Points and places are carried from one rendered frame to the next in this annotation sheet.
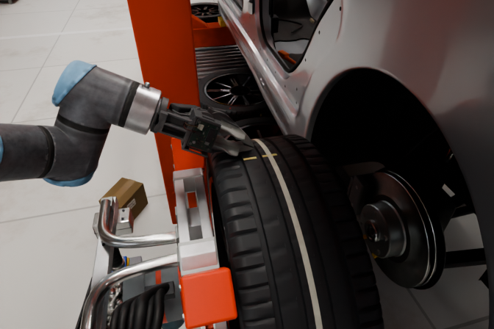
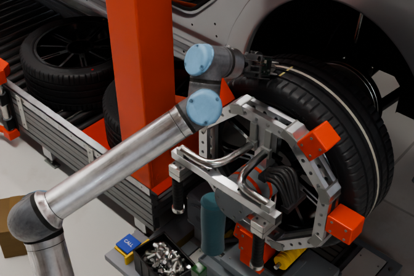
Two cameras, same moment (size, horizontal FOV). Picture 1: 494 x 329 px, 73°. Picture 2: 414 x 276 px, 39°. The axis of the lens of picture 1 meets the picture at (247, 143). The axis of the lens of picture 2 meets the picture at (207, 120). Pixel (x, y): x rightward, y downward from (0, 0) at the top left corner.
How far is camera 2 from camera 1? 1.39 m
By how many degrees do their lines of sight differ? 27
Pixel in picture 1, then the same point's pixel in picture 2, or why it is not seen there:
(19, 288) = not seen: outside the picture
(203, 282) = (321, 129)
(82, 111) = (217, 72)
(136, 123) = (237, 70)
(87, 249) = not seen: outside the picture
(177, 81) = (161, 45)
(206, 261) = (303, 130)
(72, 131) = (214, 86)
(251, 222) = (315, 101)
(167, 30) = (157, 7)
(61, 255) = not seen: outside the picture
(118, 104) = (230, 61)
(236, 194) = (297, 92)
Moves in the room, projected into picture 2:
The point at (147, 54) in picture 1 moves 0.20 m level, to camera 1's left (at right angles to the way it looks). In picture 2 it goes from (143, 31) to (88, 48)
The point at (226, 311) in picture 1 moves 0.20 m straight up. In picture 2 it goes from (336, 137) to (346, 81)
